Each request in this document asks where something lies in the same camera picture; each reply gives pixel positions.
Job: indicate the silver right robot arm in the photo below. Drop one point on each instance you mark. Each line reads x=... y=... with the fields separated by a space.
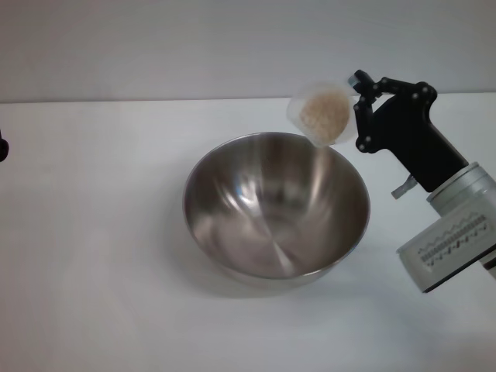
x=461 y=190

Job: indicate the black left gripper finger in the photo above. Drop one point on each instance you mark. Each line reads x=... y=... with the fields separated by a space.
x=3 y=151

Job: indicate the clear plastic measuring cup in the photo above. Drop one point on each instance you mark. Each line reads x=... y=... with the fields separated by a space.
x=296 y=108

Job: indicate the stainless steel mixing bowl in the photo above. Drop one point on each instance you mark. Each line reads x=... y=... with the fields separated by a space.
x=271 y=217

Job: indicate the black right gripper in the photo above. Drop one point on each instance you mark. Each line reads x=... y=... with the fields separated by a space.
x=410 y=135

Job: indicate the white rice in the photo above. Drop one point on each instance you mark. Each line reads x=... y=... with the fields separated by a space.
x=325 y=116

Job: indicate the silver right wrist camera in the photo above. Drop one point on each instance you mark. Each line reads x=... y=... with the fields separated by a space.
x=445 y=255

